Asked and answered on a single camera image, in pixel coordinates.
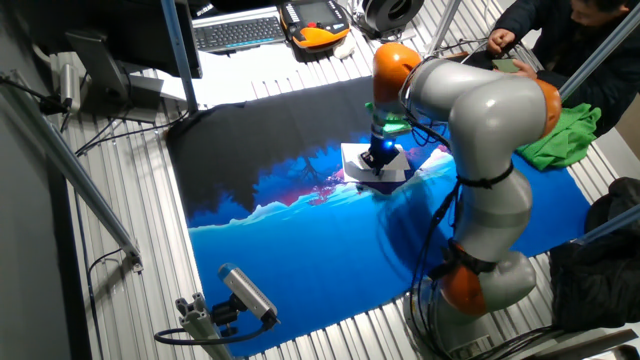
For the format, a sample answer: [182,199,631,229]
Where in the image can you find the green smartphone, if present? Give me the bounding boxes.
[492,58,522,74]

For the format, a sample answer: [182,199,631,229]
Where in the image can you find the silver camera with blue end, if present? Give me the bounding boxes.
[217,262,281,326]

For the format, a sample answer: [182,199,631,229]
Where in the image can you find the seated person's right hand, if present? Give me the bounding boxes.
[487,28,517,56]

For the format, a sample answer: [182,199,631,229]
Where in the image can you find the aluminium frame beam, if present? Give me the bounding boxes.
[558,3,640,102]
[569,203,640,246]
[428,0,462,54]

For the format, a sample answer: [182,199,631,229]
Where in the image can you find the green wrist mount plate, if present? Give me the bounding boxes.
[364,102,414,139]

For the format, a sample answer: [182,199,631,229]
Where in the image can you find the dark computer keyboard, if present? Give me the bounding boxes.
[192,7,287,55]

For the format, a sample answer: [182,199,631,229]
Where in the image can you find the black strap on arm base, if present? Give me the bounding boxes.
[428,239,497,282]

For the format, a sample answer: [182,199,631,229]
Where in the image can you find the green cloth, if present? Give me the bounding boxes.
[514,102,603,172]

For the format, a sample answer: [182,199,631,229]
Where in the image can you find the short aluminium profile stub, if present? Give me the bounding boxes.
[174,292,234,360]

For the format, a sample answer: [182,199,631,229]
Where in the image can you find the black strap on arm elbow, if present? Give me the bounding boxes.
[455,162,516,191]

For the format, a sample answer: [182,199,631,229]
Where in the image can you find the blue black printed cloth mat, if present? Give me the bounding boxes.
[164,74,594,359]

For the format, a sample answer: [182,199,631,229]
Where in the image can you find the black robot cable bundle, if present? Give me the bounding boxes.
[405,97,569,360]

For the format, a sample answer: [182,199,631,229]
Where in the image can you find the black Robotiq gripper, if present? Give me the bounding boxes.
[360,132,403,177]

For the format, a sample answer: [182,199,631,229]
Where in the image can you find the black computer monitor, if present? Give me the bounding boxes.
[19,0,204,80]

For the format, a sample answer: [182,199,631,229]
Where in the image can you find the black camera cable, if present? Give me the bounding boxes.
[153,319,272,347]

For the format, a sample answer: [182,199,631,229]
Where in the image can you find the blue grey upright frame post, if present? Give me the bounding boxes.
[159,0,200,114]

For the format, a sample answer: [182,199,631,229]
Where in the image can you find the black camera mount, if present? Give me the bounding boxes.
[209,294,242,338]

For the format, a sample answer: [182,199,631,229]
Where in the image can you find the grey fan base plate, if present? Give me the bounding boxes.
[356,22,419,43]

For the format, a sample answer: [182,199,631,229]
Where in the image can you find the black table cable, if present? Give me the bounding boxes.
[73,107,192,157]

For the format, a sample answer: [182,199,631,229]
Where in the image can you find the grey monitor stand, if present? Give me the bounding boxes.
[64,29,166,124]

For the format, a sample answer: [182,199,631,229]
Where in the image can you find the silver cylindrical device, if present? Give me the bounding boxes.
[58,62,82,114]

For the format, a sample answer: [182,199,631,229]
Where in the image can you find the long grey diagonal frame beam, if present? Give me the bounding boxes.
[0,73,145,274]

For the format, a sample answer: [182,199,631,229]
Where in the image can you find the orange black teach pendant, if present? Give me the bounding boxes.
[278,0,352,51]

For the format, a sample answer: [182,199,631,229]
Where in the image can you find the seated person in dark jacket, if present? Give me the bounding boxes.
[492,0,640,137]

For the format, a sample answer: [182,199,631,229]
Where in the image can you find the white paper sheet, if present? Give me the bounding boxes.
[340,142,412,184]

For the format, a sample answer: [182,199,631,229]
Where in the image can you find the white rounded lump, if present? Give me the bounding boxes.
[333,37,358,61]

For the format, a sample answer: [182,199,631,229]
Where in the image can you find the seated person's left hand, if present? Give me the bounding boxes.
[509,59,539,81]

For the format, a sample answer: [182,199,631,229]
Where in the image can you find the black jacket pile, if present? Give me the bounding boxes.
[548,176,640,334]

